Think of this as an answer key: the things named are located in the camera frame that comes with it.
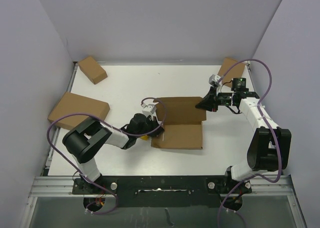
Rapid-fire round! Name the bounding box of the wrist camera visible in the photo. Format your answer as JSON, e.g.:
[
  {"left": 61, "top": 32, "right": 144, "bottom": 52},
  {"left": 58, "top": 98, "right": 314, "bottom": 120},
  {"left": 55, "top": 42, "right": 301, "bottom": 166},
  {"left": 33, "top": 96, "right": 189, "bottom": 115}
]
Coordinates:
[
  {"left": 141, "top": 103, "right": 157, "bottom": 120},
  {"left": 208, "top": 74, "right": 222, "bottom": 87}
]

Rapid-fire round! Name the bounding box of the yellow wooden block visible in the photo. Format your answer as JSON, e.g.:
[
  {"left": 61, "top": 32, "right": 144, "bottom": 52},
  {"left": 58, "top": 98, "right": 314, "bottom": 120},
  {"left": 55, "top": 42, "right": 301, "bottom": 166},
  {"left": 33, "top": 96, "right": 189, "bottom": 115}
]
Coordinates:
[{"left": 140, "top": 135, "right": 149, "bottom": 141}]

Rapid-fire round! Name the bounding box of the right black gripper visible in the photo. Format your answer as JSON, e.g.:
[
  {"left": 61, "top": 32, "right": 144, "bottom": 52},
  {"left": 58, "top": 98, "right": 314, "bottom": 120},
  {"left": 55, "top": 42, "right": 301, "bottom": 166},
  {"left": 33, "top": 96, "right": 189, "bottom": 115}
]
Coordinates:
[{"left": 195, "top": 87, "right": 232, "bottom": 113}]

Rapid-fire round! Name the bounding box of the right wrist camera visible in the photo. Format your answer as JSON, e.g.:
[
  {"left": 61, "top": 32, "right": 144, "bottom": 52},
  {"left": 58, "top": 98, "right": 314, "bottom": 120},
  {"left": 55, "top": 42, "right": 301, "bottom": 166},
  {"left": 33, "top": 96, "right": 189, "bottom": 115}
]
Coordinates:
[{"left": 208, "top": 74, "right": 222, "bottom": 87}]

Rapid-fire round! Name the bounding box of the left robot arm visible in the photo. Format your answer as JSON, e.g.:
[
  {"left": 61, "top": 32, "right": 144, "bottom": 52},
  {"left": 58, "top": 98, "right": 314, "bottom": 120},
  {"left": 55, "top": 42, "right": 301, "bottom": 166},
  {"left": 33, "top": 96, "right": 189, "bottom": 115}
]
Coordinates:
[{"left": 62, "top": 113, "right": 164, "bottom": 193}]

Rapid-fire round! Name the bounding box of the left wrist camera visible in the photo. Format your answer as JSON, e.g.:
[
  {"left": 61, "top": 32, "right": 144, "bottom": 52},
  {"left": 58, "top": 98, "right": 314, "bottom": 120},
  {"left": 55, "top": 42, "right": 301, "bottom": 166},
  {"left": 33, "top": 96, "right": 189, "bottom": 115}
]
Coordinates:
[{"left": 141, "top": 103, "right": 157, "bottom": 120}]

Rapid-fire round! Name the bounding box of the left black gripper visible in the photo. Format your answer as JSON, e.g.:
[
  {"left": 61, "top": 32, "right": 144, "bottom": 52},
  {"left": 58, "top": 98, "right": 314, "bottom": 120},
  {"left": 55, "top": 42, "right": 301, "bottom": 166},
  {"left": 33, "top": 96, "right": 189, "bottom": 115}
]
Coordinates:
[{"left": 135, "top": 115, "right": 164, "bottom": 138}]

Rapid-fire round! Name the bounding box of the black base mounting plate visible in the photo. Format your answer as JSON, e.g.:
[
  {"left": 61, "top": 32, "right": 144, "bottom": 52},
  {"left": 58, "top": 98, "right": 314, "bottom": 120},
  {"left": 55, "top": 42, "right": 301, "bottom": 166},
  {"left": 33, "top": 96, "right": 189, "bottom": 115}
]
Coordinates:
[{"left": 72, "top": 175, "right": 252, "bottom": 211}]

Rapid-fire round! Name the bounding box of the large folded cardboard box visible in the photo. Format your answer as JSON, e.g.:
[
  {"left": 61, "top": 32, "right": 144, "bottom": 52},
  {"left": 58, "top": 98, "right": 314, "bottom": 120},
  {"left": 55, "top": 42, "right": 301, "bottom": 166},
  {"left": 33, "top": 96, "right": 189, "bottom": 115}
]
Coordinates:
[{"left": 48, "top": 92, "right": 110, "bottom": 130}]

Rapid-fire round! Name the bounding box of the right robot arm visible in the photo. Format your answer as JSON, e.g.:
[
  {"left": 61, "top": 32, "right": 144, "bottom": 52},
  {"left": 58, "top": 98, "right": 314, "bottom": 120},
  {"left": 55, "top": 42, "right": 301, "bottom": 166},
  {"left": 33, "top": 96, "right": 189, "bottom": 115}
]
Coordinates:
[{"left": 196, "top": 75, "right": 292, "bottom": 192}]

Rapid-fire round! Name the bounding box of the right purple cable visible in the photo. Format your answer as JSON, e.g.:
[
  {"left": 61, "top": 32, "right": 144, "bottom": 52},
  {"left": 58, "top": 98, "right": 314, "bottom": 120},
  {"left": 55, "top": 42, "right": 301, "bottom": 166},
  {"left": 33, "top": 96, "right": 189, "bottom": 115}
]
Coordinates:
[{"left": 216, "top": 59, "right": 283, "bottom": 228}]

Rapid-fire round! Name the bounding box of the small folded cardboard box left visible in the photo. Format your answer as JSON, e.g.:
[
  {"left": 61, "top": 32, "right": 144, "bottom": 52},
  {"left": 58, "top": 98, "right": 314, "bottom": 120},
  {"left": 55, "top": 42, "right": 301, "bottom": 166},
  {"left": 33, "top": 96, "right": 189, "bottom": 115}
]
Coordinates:
[{"left": 78, "top": 56, "right": 108, "bottom": 85}]

